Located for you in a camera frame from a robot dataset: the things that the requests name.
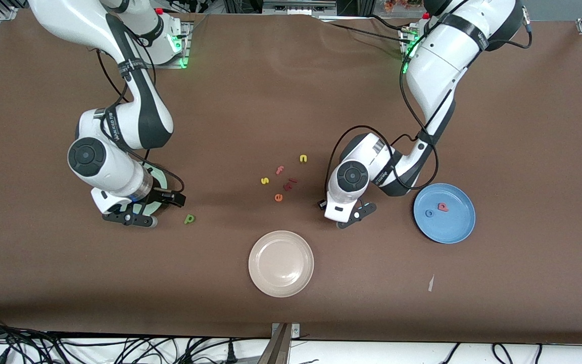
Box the beige plate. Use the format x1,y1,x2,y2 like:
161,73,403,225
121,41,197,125
248,230,315,298

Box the silver table edge bracket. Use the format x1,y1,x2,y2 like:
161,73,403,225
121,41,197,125
271,323,301,339

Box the grey metal box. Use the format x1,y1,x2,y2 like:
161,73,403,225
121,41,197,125
263,0,337,16

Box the black table power cable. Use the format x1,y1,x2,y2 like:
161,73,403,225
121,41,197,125
321,18,413,43

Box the orange dried flowers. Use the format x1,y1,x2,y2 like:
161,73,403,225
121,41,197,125
384,0,430,13

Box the light green plate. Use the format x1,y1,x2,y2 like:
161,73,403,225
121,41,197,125
137,162,168,219

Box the grey diagonal metal bar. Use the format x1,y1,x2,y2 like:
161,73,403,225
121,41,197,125
258,324,292,364

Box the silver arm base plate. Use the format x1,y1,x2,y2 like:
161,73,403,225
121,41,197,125
155,20,193,69
399,25,414,59

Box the blue plate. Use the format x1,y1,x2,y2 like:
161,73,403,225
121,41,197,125
413,183,476,245

